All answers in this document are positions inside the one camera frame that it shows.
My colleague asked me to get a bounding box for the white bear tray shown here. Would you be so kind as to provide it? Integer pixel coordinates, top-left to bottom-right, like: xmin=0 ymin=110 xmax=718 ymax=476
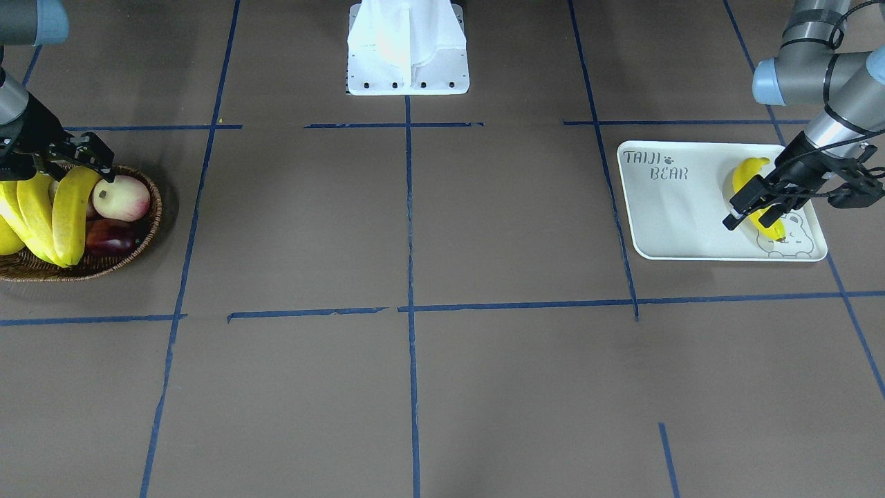
xmin=617 ymin=140 xmax=828 ymax=262

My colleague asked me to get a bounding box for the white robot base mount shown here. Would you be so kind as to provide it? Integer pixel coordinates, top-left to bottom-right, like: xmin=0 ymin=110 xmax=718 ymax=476
xmin=346 ymin=1 xmax=470 ymax=95

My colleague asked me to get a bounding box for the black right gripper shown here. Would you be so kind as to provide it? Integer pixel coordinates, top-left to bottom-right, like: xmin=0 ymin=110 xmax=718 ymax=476
xmin=1 ymin=93 xmax=115 ymax=182

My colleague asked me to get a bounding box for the yellow banana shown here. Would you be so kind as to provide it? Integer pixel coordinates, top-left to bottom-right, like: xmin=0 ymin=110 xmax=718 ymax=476
xmin=17 ymin=173 xmax=68 ymax=268
xmin=53 ymin=166 xmax=100 ymax=267
xmin=727 ymin=157 xmax=787 ymax=243
xmin=1 ymin=182 xmax=26 ymax=256

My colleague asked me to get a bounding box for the pink white peach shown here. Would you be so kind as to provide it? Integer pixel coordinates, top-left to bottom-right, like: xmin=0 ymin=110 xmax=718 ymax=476
xmin=91 ymin=174 xmax=151 ymax=223

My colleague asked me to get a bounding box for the dark red mango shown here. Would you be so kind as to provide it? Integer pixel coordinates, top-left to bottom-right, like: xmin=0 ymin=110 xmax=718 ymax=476
xmin=85 ymin=219 xmax=142 ymax=257

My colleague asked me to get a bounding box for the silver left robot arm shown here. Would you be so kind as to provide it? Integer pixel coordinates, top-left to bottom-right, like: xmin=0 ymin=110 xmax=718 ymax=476
xmin=723 ymin=1 xmax=884 ymax=230

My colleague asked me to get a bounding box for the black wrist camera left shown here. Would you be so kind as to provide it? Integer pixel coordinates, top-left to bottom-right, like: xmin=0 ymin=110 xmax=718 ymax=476
xmin=827 ymin=178 xmax=884 ymax=209

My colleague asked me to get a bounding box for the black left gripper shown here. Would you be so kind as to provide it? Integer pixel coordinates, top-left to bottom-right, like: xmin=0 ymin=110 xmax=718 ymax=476
xmin=722 ymin=132 xmax=873 ymax=231

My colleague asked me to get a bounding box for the brown wicker basket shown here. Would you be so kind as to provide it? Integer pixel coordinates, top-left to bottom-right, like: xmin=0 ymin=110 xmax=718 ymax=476
xmin=1 ymin=165 xmax=165 ymax=282

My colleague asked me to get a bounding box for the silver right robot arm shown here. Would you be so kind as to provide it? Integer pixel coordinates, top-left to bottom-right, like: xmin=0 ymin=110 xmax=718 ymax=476
xmin=1 ymin=1 xmax=115 ymax=183

